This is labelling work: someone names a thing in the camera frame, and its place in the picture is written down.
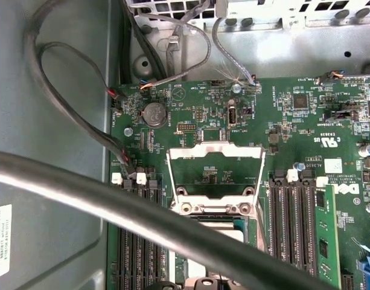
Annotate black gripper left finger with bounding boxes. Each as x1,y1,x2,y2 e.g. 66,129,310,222
143,276,222,290

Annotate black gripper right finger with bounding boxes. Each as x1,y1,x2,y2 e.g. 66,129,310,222
222,277,244,290

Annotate metal socket cover frame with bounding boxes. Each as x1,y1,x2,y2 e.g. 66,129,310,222
165,141,267,216

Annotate RAM slot black latches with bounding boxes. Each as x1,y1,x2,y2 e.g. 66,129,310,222
301,170,317,277
147,179,170,290
123,179,144,290
268,170,284,277

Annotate RAM slot white latches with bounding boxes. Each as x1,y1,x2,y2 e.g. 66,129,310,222
135,172,158,290
284,169,301,277
110,172,130,290

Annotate blue expansion slot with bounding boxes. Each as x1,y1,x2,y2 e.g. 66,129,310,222
355,238,370,290

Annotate green RAM stick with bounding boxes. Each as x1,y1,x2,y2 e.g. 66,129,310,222
315,183,342,289

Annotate green motherboard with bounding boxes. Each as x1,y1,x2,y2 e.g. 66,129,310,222
107,75,370,290

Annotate white case sticker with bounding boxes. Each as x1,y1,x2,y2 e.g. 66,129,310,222
0,204,13,277

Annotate internal USB port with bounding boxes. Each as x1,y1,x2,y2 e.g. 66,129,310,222
226,104,238,126

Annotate round coin battery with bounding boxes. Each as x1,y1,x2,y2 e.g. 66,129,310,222
141,101,169,127

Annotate black PC case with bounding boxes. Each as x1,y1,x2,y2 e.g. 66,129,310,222
0,0,370,290

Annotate metal drive cage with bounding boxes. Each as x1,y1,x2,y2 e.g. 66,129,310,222
124,0,370,79

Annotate thick dark cable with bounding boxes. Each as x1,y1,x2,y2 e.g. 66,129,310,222
0,149,335,290

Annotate braided grey wire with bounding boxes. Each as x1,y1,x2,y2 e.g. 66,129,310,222
212,16,261,89

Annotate flat grey cable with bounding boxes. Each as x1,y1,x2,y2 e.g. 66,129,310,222
165,25,184,78

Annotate thin grey wire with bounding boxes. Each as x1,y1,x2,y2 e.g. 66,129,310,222
139,18,212,90

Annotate thin black fan cable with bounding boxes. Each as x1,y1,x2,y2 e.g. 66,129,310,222
36,41,123,102

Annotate thick black fan cable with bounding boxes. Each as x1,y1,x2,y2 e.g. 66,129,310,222
23,0,134,182

